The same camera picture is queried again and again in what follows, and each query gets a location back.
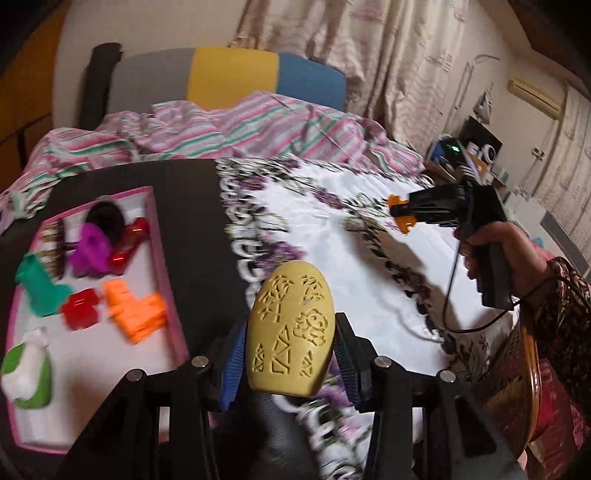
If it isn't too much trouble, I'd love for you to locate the red spool-shaped toy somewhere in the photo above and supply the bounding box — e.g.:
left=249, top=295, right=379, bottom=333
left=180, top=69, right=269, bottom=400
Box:
left=108, top=217, right=149, bottom=275

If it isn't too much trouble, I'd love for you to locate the black ring toy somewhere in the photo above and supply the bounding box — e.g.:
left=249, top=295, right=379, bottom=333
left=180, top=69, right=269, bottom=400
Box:
left=87, top=200, right=125, bottom=243

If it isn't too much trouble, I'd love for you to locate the magenta toy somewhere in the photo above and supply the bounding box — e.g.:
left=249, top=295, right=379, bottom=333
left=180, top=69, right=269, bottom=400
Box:
left=70, top=223, right=114, bottom=278

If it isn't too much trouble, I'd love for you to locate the clothes iron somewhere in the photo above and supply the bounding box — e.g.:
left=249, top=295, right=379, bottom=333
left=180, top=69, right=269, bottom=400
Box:
left=473, top=92, right=495, bottom=121

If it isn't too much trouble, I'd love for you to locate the brown comb-like toy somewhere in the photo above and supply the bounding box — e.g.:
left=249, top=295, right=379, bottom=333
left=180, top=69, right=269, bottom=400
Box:
left=39, top=219, right=68, bottom=282

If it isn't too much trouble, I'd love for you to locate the white floral tablecloth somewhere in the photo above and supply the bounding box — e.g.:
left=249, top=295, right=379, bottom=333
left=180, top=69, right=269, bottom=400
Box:
left=216, top=156, right=513, bottom=480

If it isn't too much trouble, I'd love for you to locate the orange toy block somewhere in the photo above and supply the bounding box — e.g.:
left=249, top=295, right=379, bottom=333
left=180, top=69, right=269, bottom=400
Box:
left=102, top=279, right=168, bottom=344

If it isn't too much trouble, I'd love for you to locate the yellow carved egg-shaped block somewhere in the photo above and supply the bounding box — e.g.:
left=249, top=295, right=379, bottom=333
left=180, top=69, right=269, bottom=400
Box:
left=245, top=259, right=337, bottom=398

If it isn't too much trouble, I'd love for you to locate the teal toy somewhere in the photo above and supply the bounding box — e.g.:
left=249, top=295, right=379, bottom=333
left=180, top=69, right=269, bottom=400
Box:
left=14, top=253, right=75, bottom=318

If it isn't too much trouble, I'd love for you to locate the small orange toy piece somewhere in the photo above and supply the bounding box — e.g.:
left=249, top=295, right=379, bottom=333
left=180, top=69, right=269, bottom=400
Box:
left=387, top=194, right=419, bottom=236

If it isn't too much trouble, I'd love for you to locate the pale window curtain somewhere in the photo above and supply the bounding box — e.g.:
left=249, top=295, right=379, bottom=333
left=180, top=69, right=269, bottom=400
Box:
left=531, top=83, right=591, bottom=222

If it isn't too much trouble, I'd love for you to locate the red quilted blanket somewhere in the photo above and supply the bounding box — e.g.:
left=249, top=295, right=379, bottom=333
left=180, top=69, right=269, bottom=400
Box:
left=531, top=360, right=591, bottom=480

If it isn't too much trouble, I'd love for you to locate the pink green striped cloth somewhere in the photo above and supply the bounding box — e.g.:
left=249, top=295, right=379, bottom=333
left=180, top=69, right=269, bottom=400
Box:
left=0, top=90, right=426, bottom=222

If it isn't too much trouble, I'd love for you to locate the metal stand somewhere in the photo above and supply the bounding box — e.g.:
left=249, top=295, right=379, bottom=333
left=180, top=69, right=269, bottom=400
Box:
left=455, top=54, right=502, bottom=134

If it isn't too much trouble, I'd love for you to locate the pink-rimmed white tray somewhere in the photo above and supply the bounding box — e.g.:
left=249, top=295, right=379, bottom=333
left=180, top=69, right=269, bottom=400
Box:
left=0, top=185, right=190, bottom=455

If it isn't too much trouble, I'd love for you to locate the beige patterned curtain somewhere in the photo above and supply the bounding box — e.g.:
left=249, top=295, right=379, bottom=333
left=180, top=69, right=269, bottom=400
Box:
left=231, top=0, right=499, bottom=144

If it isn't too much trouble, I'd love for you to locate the black rolled mat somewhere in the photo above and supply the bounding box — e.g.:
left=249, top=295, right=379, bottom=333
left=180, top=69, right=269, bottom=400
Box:
left=78, top=42, right=123, bottom=130

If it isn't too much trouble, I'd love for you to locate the person's right forearm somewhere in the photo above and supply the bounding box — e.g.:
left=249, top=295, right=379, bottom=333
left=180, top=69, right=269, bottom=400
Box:
left=517, top=256, right=591, bottom=370

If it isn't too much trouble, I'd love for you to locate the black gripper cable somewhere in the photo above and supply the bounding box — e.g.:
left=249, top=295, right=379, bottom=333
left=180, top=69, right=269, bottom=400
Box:
left=416, top=251, right=525, bottom=344

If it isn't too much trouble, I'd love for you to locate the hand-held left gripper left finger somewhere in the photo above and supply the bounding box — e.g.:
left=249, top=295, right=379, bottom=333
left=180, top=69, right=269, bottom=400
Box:
left=55, top=323, right=252, bottom=480

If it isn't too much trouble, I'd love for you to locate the person's right hand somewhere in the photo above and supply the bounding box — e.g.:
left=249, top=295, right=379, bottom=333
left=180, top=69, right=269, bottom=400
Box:
left=455, top=222, right=550, bottom=305

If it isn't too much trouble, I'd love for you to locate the grey yellow blue chair back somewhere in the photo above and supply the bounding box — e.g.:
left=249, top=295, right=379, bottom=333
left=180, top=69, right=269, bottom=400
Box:
left=78, top=44, right=348, bottom=130

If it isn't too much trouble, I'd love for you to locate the wooden wardrobe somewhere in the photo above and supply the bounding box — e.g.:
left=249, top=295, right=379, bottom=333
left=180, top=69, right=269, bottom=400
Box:
left=0, top=9, right=65, bottom=167

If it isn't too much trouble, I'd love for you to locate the white air conditioner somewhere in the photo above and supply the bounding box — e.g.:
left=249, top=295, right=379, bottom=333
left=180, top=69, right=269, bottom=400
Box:
left=507, top=78, right=565, bottom=121

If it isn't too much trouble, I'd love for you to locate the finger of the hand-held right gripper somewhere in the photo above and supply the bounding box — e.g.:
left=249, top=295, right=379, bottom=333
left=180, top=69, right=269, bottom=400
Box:
left=410, top=187, right=462, bottom=208
left=413, top=207, right=462, bottom=227

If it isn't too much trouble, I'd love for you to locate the green white toy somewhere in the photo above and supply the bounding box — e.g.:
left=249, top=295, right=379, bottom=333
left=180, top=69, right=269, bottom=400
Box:
left=0, top=328, right=52, bottom=411

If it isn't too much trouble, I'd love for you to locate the red toy block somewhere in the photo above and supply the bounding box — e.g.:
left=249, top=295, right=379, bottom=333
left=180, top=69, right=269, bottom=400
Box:
left=60, top=288, right=100, bottom=330

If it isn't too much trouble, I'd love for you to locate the black storage box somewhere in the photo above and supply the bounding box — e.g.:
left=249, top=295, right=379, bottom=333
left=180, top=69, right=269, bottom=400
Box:
left=459, top=115, right=503, bottom=153

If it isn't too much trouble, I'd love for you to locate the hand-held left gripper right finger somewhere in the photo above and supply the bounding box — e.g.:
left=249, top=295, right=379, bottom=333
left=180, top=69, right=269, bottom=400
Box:
left=335, top=313, right=527, bottom=480

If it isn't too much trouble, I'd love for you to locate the black table mat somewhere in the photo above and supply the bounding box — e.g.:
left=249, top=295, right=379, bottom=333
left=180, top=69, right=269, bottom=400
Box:
left=0, top=159, right=259, bottom=480

